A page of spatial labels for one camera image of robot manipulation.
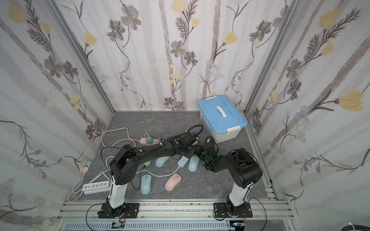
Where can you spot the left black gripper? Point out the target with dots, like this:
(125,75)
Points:
(190,138)

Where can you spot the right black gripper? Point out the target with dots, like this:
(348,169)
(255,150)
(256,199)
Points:
(209,151)

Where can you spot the green charger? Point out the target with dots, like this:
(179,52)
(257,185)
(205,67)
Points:
(147,164)

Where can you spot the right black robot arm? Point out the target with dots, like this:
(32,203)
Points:
(244,170)

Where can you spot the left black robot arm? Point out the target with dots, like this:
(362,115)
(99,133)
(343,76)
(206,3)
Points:
(125,164)

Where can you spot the blue mouse right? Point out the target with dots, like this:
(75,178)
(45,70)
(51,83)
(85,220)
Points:
(193,163)

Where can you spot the blue mouse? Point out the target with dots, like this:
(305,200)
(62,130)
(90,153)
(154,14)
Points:
(193,163)
(145,187)
(160,162)

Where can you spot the blue mouse middle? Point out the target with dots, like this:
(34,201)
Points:
(160,162)

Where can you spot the pink mouse front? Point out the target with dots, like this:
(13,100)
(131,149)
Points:
(172,182)

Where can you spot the blue mouse front left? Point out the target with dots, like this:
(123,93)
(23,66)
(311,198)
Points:
(145,187)

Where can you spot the blue power strip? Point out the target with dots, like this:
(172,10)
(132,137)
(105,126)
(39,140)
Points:
(183,160)

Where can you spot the teal USB charger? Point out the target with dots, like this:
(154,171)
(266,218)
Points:
(148,140)

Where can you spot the pink power strip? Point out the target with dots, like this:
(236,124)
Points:
(155,141)

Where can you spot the blue lid storage box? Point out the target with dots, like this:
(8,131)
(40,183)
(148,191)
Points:
(222,120)

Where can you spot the white power strip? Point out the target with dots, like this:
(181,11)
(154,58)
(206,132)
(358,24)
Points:
(96,187)

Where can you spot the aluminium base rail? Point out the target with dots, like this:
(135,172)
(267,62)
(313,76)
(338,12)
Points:
(177,215)

